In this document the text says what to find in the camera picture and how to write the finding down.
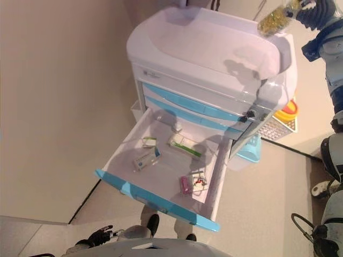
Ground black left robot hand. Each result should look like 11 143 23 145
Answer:
87 224 124 247

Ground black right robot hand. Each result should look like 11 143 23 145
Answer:
296 0 341 31

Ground yellow medicine bottle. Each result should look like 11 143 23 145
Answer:
257 0 301 37

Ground blue-fronted cart drawer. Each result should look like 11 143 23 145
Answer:
144 96 242 132
93 107 233 232
141 81 254 119

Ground blue and white medicine box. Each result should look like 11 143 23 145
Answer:
132 148 163 172

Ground pink and white medicine box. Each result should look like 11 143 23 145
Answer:
178 171 209 203

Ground silver left robot leg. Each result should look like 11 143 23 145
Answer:
119 214 160 242

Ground grey robot torso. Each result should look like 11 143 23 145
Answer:
61 237 271 257

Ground yellow sharps container red lid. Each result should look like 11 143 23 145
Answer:
274 97 300 121

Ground small green and white box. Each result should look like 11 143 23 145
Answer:
141 137 158 149

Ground white medical cart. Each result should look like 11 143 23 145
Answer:
125 6 300 224

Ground white perforated side basket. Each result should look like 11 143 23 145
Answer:
258 115 299 141

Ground black cart keys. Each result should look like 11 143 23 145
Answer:
239 110 255 124

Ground long green and white box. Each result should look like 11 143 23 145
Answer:
167 133 202 160

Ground white bed caster wheel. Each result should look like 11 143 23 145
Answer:
310 180 333 199

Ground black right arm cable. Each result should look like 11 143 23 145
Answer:
290 213 322 243

